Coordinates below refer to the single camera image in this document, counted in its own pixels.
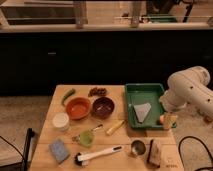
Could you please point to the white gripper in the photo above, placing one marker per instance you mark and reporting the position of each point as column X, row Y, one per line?
column 171, row 104

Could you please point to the yellow banana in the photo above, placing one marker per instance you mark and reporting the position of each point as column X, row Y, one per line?
column 114, row 127

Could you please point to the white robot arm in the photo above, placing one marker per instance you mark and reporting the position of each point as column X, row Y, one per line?
column 189, row 86

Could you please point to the metal cup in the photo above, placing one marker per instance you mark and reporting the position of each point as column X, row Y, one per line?
column 137, row 148

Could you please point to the white plastic cup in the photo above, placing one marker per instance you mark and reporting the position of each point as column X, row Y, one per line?
column 61, row 121

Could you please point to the grey folded cloth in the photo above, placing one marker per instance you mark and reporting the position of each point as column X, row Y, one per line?
column 142, row 111

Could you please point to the green plastic tray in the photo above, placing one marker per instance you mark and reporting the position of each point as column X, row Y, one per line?
column 142, row 93

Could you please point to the dark purple bowl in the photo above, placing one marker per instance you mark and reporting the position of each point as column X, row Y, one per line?
column 103, row 107

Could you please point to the brown grape bunch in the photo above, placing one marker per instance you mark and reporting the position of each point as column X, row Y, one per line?
column 97, row 92

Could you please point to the green measuring scoop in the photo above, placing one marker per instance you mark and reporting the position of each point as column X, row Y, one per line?
column 86, row 137

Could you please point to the orange bowl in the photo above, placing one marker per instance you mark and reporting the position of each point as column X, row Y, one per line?
column 78, row 108

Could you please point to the white dish brush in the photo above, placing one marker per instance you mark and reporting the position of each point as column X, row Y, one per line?
column 81, row 159

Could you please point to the green chili pepper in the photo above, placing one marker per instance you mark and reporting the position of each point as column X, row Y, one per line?
column 67, row 94

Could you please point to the blue sponge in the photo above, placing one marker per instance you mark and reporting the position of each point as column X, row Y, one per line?
column 59, row 151

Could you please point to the black chair frame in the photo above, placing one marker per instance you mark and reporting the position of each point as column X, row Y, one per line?
column 25, row 154

